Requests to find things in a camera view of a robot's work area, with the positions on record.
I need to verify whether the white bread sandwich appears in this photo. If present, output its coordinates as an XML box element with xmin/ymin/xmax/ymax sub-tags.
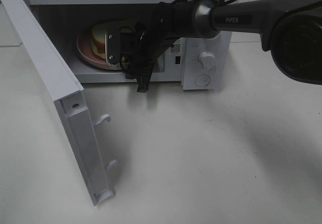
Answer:
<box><xmin>90</xmin><ymin>19</ymin><xmax>139</xmax><ymax>60</ymax></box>

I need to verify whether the pink round plate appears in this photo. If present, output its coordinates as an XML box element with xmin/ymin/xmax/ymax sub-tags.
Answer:
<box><xmin>76</xmin><ymin>28</ymin><xmax>121</xmax><ymax>71</ymax></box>

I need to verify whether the round door release button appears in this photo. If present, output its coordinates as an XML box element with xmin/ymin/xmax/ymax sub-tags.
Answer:
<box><xmin>195</xmin><ymin>74</ymin><xmax>211</xmax><ymax>87</ymax></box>

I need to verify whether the white microwave knob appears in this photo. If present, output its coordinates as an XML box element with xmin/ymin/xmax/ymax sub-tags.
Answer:
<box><xmin>198</xmin><ymin>51</ymin><xmax>215</xmax><ymax>69</ymax></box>

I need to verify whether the white microwave oven body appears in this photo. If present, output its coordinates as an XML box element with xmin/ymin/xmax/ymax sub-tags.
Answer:
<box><xmin>23</xmin><ymin>0</ymin><xmax>231</xmax><ymax>90</ymax></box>

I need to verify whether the white warning label sticker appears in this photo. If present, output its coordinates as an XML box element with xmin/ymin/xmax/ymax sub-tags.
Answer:
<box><xmin>170</xmin><ymin>39</ymin><xmax>182</xmax><ymax>55</ymax></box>

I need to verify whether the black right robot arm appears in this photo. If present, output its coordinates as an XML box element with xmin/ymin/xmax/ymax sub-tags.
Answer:
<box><xmin>105</xmin><ymin>0</ymin><xmax>321</xmax><ymax>92</ymax></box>

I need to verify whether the white microwave door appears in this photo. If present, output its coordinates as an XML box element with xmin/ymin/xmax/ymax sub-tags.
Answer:
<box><xmin>1</xmin><ymin>0</ymin><xmax>117</xmax><ymax>205</ymax></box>

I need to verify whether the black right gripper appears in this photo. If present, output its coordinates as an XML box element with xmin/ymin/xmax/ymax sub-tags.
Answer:
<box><xmin>105</xmin><ymin>24</ymin><xmax>176</xmax><ymax>93</ymax></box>

